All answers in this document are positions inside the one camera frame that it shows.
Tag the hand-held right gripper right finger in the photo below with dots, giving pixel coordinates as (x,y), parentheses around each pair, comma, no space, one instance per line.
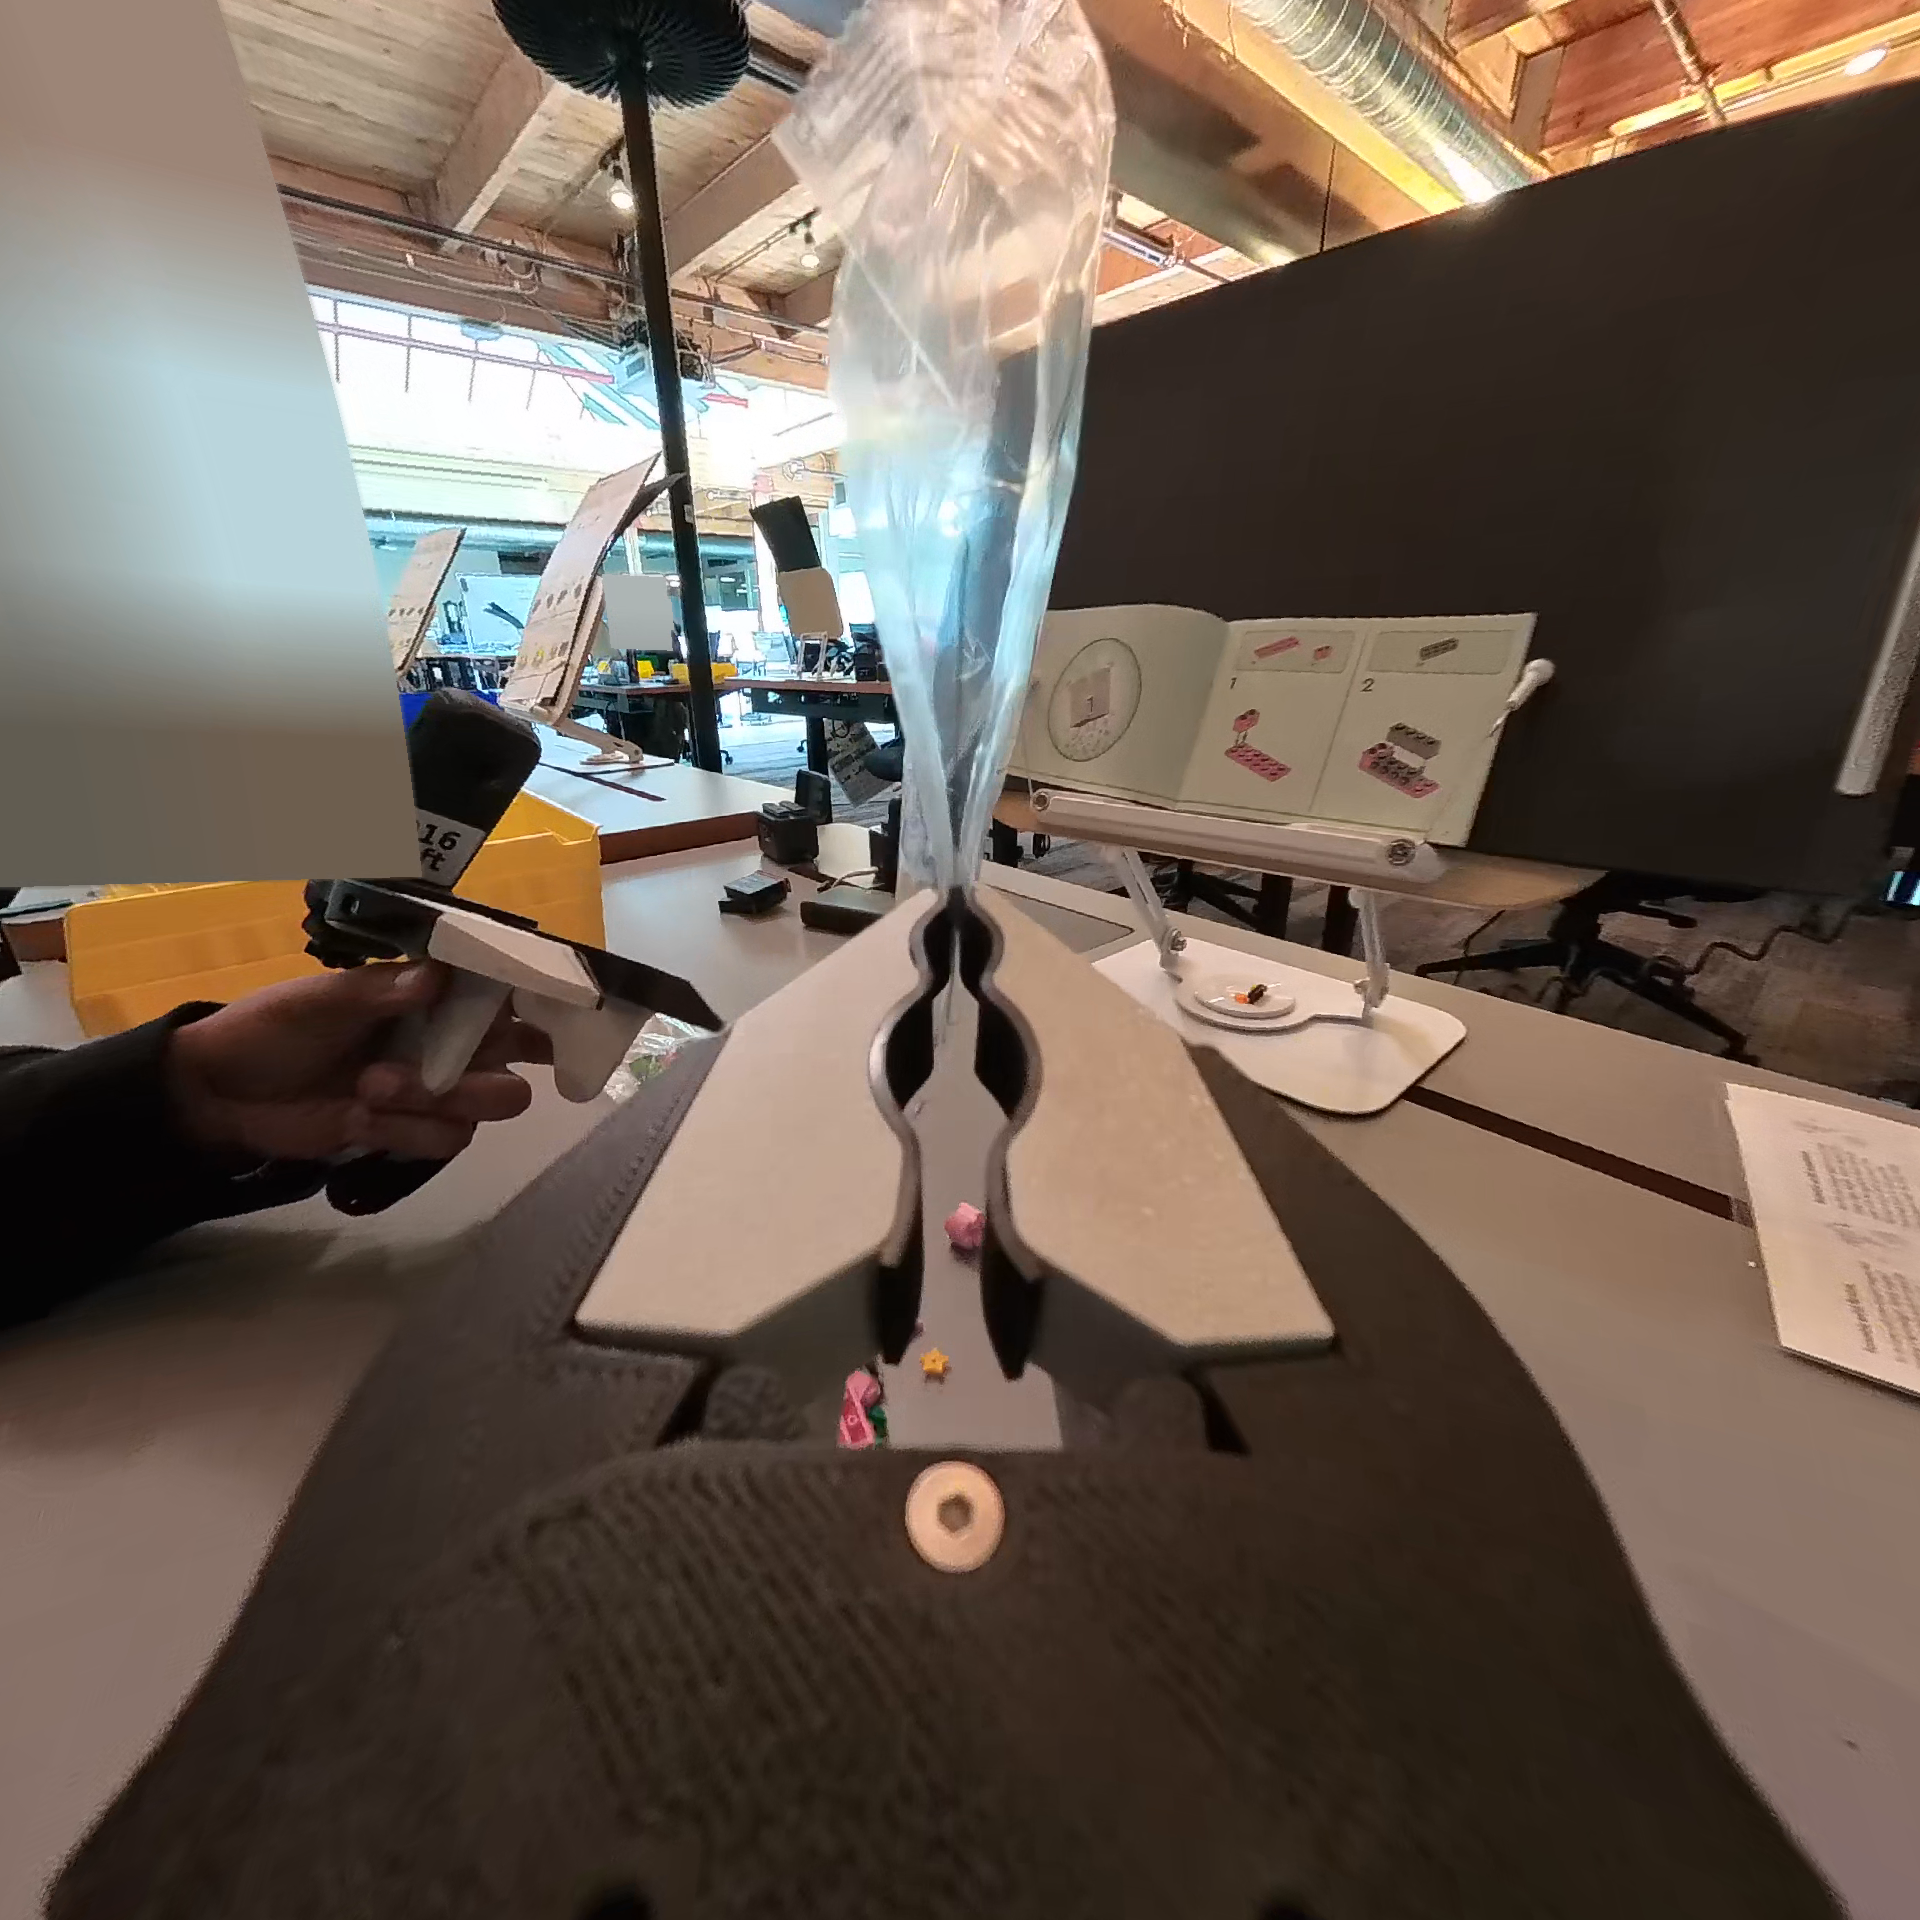
(1171,1200)

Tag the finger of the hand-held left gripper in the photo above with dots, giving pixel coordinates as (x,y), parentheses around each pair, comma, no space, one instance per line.
(510,954)

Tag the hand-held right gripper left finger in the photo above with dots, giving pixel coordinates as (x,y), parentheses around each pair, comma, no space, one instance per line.
(750,1200)

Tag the small clear plastic bag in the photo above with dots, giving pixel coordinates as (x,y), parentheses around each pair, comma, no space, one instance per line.
(647,1062)

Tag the pile of pink toy bricks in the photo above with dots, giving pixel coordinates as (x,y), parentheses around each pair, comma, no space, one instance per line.
(862,1411)

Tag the large clear plastic bag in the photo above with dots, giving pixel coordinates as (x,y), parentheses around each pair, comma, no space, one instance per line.
(962,375)

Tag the person's left hand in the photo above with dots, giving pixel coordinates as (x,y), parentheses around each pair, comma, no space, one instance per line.
(301,1066)

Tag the blue plastic bin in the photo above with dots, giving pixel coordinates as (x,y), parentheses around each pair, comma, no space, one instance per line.
(424,709)

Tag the short cardboard board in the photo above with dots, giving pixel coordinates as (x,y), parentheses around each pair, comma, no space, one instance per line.
(427,599)

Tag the tall cardboard board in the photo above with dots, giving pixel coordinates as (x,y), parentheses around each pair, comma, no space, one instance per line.
(586,585)

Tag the white book stand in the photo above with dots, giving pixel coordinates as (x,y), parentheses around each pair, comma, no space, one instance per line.
(1350,1049)

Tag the small black battery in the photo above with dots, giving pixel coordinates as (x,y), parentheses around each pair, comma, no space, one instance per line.
(755,896)

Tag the black charger cube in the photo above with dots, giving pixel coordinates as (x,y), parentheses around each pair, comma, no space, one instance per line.
(788,833)

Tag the flat black box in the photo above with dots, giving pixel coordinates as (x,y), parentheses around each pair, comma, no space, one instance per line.
(850,907)

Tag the yellow plastic bin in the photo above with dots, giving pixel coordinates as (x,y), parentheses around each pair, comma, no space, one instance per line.
(195,945)

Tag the black white sign stand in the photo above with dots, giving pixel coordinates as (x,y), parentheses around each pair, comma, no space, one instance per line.
(796,563)

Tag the black ceiling pole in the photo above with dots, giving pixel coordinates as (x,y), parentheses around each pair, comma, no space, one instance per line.
(661,375)

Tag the brick instruction booklet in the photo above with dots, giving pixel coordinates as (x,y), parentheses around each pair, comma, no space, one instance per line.
(1291,720)

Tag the printed paper sheet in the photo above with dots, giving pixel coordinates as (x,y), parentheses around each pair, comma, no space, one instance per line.
(1845,1245)

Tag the black partition panel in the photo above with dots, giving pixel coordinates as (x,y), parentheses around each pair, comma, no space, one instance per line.
(1501,451)

